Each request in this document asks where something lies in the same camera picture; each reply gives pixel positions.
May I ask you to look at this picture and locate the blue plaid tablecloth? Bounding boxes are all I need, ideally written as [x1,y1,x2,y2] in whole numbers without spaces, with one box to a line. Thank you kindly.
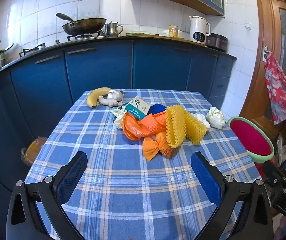
[24,90,266,240]

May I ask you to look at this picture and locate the black wok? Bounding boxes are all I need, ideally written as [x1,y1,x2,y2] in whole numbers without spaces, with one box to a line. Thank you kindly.
[55,13,107,36]

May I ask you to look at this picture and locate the orange bag on floor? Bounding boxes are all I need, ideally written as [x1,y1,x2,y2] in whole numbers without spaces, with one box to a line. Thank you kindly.
[20,136,48,167]

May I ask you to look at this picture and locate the dark rice cooker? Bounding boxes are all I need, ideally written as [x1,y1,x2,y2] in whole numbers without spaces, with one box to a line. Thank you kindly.
[205,33,228,53]

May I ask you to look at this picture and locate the teal and white carton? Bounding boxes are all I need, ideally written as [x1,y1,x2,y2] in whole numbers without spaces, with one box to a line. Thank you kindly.
[125,96,151,118]

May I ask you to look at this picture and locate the orange foam net sleeve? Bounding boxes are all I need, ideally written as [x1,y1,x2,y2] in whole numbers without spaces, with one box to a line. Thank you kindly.
[139,112,169,134]

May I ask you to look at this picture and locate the white paper ball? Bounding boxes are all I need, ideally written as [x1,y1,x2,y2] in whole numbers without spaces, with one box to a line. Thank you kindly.
[205,107,225,130]

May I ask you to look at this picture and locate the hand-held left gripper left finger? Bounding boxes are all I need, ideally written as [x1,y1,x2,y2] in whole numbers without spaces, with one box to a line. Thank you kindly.
[6,151,88,240]

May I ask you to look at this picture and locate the ginger root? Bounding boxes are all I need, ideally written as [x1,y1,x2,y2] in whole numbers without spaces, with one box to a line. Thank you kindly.
[98,96,124,108]

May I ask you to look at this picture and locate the garlic bulb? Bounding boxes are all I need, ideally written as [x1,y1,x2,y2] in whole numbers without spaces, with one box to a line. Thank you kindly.
[108,89,125,101]

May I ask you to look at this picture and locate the blue cloth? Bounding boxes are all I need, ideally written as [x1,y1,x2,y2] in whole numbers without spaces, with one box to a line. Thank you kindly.
[148,103,168,116]

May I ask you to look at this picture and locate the white crumpled plastic scraps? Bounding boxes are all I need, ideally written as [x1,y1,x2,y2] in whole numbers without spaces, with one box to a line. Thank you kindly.
[112,106,129,130]

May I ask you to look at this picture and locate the gas stove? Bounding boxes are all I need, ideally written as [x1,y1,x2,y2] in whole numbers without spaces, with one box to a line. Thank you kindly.
[19,31,103,57]

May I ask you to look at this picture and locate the wooden door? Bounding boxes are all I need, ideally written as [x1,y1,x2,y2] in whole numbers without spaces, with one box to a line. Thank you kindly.
[240,0,286,130]

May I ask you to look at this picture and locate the white electric kettle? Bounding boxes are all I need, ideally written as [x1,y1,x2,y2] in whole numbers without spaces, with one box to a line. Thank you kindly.
[188,16,211,44]

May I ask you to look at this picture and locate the green bin with red liner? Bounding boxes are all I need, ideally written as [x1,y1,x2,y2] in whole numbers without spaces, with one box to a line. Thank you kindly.
[227,117,275,178]

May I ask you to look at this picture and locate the orange plastic bag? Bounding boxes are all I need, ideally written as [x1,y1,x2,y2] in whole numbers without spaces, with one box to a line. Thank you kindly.
[122,111,148,140]

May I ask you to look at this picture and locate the yellow banana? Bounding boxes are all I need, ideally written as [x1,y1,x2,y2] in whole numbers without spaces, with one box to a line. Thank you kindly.
[86,87,112,108]

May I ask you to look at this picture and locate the blue base cabinets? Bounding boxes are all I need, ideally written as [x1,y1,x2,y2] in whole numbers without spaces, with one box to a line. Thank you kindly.
[0,36,238,205]

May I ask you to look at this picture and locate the steel teapot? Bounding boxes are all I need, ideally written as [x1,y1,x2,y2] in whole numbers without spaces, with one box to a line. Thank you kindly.
[105,21,124,37]

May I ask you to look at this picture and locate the yellow foam fruit net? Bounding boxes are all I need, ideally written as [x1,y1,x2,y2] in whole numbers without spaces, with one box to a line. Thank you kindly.
[165,104,208,148]

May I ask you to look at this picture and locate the metal door handle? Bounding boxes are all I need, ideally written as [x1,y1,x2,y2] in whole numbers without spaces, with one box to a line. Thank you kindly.
[261,45,271,63]

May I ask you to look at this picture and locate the orange mesh wrap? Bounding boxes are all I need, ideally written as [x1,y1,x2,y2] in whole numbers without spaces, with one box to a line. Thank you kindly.
[142,131,177,161]

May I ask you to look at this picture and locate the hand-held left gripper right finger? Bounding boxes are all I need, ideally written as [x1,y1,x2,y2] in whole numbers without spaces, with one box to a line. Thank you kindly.
[190,151,275,240]

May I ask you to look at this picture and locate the floral red cloth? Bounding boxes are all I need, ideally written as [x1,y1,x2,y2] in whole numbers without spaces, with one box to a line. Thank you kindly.
[263,52,286,125]

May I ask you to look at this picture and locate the white tissue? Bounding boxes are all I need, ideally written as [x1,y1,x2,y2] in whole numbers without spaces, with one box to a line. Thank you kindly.
[194,112,211,129]

